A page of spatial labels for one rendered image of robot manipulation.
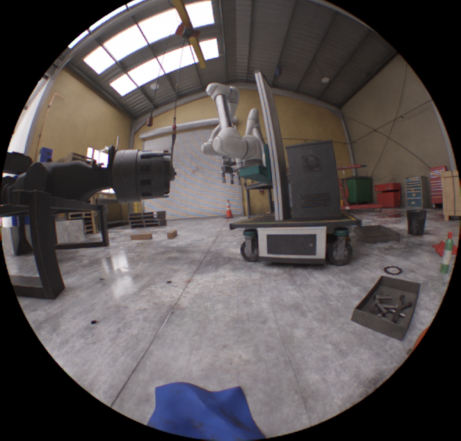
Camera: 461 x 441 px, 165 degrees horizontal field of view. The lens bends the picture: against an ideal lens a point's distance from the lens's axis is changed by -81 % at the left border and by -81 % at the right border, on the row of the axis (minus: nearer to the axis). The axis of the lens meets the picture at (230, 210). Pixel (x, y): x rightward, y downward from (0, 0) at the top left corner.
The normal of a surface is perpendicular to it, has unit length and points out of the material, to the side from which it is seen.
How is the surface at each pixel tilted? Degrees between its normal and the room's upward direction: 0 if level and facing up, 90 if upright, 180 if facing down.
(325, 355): 0
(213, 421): 45
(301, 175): 90
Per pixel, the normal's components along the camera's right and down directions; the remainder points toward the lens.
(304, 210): -0.52, 0.06
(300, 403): -0.07, -1.00
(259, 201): -0.04, 0.03
